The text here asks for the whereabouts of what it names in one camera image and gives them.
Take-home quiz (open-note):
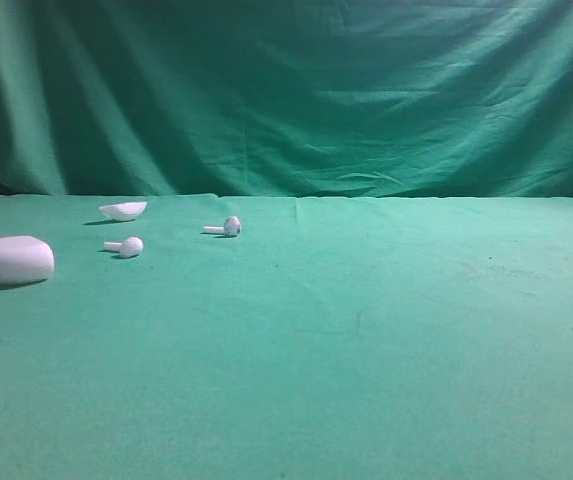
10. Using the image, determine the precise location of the white earbud with stem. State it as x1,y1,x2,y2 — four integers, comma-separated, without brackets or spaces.
202,216,242,237

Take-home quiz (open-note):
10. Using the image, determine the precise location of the white earbud near case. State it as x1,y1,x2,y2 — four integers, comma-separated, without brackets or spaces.
103,237,144,259

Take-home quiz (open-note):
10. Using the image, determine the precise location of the white earbud case lid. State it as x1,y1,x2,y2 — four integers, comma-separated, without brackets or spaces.
98,201,147,222

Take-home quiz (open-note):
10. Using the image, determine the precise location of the white earbud case base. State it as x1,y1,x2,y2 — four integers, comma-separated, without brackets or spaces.
0,235,55,285

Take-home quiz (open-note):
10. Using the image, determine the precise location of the green backdrop cloth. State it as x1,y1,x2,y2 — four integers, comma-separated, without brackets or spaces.
0,1,573,197

